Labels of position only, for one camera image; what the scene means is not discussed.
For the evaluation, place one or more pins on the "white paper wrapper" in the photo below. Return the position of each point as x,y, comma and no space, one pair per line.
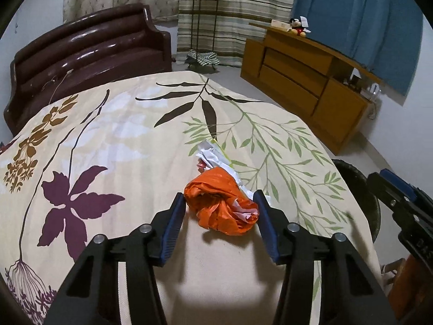
211,155

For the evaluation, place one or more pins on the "orange plastic bag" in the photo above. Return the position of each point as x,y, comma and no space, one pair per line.
216,193

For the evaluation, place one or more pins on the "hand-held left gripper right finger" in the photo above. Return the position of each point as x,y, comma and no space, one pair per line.
267,230

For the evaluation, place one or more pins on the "person's orange clothing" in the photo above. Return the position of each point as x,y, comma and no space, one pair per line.
409,284

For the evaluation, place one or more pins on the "floral beige bedsheet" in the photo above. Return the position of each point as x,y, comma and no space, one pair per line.
135,135

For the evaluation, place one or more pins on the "striped curtain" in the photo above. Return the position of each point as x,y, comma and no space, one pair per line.
243,17

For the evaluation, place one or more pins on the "mouse plush toy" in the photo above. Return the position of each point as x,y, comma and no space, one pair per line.
299,27

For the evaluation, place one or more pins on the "blue curtain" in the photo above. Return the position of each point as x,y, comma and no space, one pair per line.
355,23

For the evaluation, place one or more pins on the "small white box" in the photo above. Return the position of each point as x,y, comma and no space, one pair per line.
280,24

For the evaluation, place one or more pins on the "small dark desk object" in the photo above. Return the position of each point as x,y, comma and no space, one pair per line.
355,78

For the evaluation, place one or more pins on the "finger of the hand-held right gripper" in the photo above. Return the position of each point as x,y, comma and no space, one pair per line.
399,182

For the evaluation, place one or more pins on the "dark red leather sofa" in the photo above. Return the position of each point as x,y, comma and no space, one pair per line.
94,47

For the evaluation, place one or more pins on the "striped cloth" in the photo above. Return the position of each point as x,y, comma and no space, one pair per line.
203,57

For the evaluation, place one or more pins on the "person's foot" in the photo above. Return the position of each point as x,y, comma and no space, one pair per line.
392,267

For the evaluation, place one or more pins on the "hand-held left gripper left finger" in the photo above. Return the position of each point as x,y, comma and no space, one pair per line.
172,230

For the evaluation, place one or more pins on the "wooden cabinet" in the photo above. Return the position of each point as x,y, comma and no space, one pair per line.
287,74

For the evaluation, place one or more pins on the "white charger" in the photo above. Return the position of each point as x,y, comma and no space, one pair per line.
374,89

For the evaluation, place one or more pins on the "black trash bin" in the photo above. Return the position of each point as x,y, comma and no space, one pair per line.
358,182

